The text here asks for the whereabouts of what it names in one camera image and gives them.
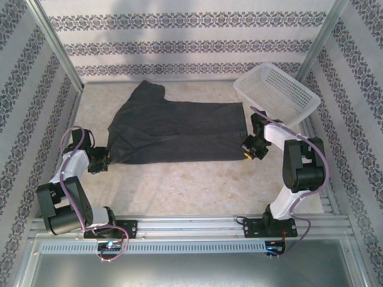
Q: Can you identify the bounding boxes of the dark grey trousers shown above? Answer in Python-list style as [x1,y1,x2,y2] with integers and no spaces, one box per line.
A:
[107,80,249,166]

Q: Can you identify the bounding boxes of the right controller board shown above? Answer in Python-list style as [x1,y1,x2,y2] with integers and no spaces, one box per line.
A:
[265,240,285,257]

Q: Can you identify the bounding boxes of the controller board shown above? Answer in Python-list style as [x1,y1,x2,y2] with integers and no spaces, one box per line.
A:
[98,241,123,252]
[265,240,285,257]

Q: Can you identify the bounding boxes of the left controller board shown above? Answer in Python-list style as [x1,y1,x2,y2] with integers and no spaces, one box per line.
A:
[98,241,123,252]

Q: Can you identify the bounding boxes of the aluminium frame post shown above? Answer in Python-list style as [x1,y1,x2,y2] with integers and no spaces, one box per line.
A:
[26,0,85,92]
[294,0,349,86]

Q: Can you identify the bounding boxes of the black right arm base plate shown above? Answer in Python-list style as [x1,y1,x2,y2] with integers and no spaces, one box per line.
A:
[242,217,299,239]

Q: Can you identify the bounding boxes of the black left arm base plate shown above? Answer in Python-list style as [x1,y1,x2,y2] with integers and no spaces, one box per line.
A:
[83,219,139,239]

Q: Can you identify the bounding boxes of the aluminium mounting rail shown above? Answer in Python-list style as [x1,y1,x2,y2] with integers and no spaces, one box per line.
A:
[29,214,351,239]

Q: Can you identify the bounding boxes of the white perforated plastic basket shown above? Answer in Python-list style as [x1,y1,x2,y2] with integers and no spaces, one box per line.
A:
[233,62,321,128]

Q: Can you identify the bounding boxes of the aluminium side rail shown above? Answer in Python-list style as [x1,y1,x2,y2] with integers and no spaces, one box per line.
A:
[299,119,341,215]

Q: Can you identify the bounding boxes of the grey metal sheet panel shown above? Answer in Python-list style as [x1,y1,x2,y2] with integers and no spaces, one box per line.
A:
[28,251,361,287]

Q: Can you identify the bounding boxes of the slotted grey cable duct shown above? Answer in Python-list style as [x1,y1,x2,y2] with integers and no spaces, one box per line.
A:
[40,240,269,254]

